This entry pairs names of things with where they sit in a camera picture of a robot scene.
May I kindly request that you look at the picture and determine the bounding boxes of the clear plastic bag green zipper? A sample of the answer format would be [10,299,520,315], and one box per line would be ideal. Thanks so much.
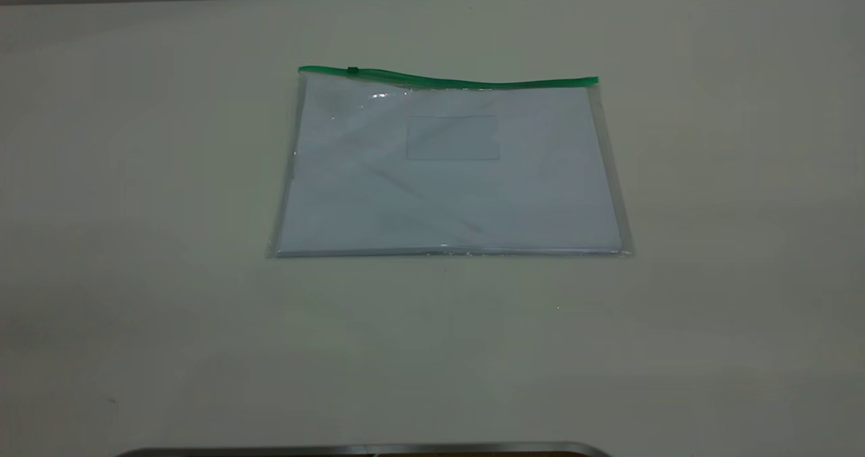
[267,65,635,260]

